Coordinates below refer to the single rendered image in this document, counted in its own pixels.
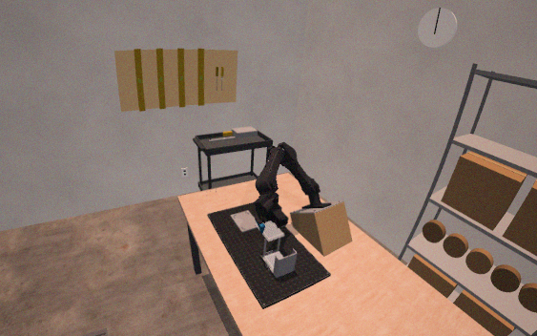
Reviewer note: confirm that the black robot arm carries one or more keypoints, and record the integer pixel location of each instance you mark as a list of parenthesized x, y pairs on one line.
[(267, 180)]

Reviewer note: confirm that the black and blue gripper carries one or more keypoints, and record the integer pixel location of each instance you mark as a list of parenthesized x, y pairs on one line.
[(260, 221)]

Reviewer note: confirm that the white well plate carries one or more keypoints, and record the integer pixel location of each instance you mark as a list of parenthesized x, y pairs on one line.
[(269, 258), (271, 229)]

